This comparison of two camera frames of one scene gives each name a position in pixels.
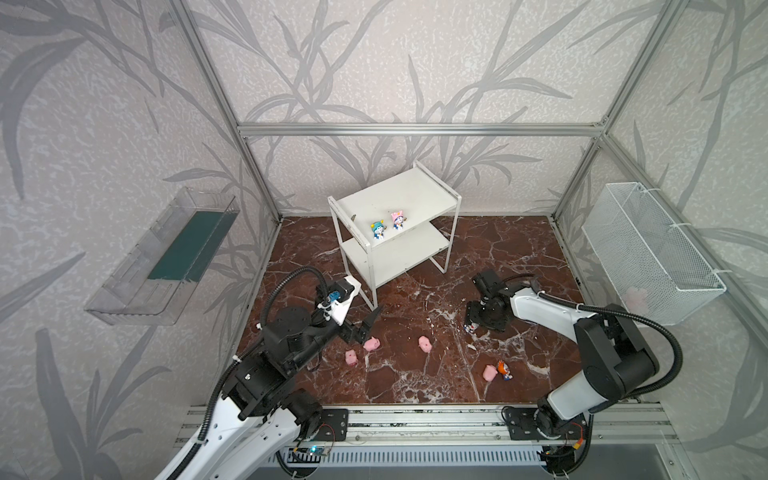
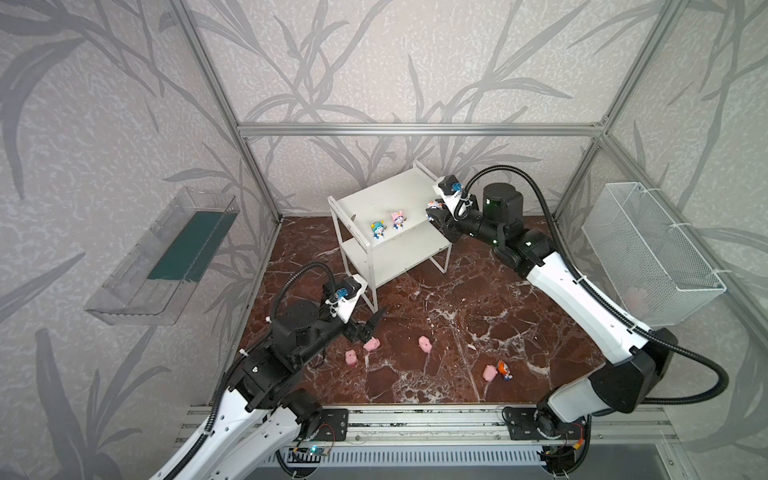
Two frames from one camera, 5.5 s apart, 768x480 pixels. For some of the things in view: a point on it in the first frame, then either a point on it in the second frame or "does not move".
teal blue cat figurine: (378, 229) does not move
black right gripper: (480, 313) to (447, 219)
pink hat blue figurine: (398, 219) does not move
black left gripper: (358, 326) does not move
